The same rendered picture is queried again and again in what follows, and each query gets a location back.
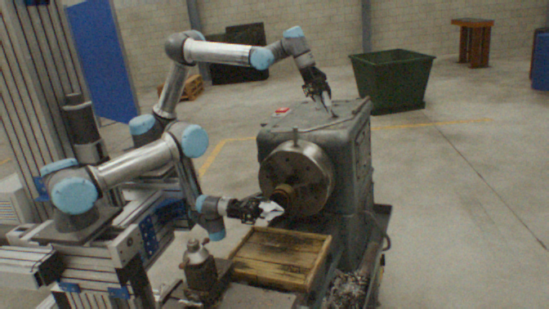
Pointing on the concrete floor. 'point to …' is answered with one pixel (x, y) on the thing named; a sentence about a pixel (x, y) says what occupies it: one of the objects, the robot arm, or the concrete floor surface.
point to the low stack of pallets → (188, 87)
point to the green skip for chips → (392, 79)
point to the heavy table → (474, 41)
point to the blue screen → (103, 60)
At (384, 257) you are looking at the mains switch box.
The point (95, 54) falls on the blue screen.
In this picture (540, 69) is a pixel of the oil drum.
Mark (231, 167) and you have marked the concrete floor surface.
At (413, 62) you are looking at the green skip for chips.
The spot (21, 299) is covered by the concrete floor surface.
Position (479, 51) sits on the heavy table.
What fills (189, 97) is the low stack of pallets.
